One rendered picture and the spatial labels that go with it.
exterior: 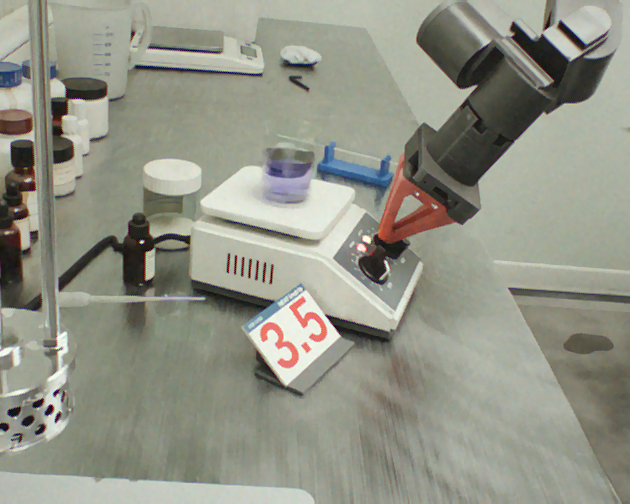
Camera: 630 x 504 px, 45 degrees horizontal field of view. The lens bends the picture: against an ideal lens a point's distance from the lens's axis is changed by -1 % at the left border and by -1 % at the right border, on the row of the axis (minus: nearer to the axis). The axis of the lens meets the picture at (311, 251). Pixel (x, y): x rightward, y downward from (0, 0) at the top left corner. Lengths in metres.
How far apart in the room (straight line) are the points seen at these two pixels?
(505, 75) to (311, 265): 0.23
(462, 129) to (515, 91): 0.06
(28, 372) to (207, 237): 0.39
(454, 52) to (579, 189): 1.79
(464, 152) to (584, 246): 1.88
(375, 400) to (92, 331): 0.24
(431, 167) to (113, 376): 0.31
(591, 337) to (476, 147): 0.97
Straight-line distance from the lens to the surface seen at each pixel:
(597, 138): 2.41
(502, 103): 0.66
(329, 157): 1.06
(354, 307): 0.69
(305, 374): 0.63
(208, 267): 0.72
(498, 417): 0.64
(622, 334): 1.65
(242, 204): 0.71
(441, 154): 0.69
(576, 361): 1.51
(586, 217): 2.50
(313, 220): 0.69
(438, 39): 0.70
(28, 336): 0.36
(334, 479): 0.55
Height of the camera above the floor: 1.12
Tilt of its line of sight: 26 degrees down
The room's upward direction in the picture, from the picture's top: 7 degrees clockwise
